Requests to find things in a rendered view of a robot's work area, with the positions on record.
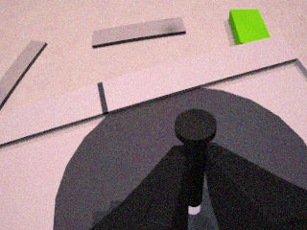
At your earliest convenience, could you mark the dark grey headed pin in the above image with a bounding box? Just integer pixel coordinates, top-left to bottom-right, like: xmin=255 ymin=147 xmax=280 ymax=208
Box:
xmin=176 ymin=110 xmax=218 ymax=207

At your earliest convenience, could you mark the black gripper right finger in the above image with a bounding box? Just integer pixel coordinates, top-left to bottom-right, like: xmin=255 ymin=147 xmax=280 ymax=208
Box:
xmin=204 ymin=142 xmax=307 ymax=230

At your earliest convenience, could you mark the dark grey disc with centre hole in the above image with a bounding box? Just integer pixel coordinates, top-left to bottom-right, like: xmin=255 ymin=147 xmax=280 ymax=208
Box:
xmin=53 ymin=88 xmax=307 ymax=230

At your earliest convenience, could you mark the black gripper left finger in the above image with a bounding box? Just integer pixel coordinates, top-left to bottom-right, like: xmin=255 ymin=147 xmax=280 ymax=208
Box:
xmin=89 ymin=145 xmax=189 ymax=230

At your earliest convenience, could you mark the small green block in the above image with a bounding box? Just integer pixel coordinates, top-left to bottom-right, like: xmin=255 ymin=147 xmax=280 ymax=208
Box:
xmin=229 ymin=9 xmax=270 ymax=45

